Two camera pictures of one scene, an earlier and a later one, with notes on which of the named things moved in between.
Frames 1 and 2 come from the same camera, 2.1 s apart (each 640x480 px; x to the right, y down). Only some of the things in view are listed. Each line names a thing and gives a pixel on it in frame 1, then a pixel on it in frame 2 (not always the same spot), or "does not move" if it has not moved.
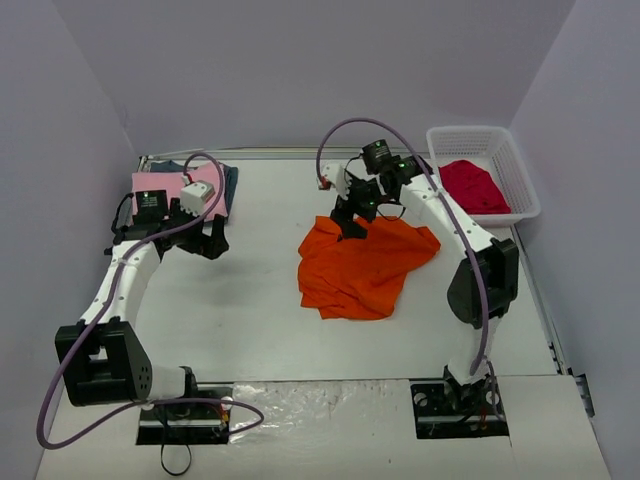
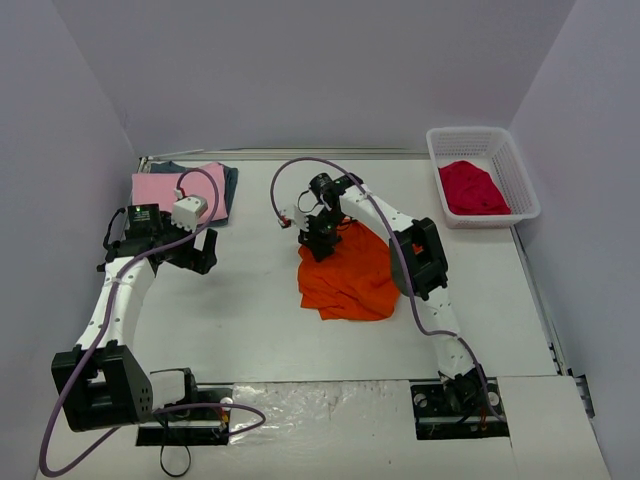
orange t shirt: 360,278 does not move
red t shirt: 474,188 does not move
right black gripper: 345,218 -> 319,241
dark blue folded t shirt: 230,173 does not move
